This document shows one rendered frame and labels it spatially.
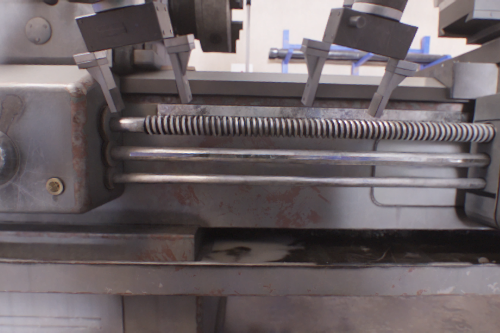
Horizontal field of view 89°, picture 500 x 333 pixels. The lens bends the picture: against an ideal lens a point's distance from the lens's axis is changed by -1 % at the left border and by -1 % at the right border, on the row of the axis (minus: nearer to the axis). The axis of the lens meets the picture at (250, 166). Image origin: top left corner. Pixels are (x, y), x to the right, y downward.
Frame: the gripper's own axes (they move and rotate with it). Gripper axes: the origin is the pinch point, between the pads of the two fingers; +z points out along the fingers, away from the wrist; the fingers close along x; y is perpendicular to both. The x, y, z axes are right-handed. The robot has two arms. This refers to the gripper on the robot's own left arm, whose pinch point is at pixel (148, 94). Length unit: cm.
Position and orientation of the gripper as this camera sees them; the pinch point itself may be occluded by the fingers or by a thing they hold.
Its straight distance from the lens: 51.0
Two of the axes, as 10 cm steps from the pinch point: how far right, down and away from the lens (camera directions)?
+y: 1.0, -4.9, 8.7
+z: 1.5, 8.7, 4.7
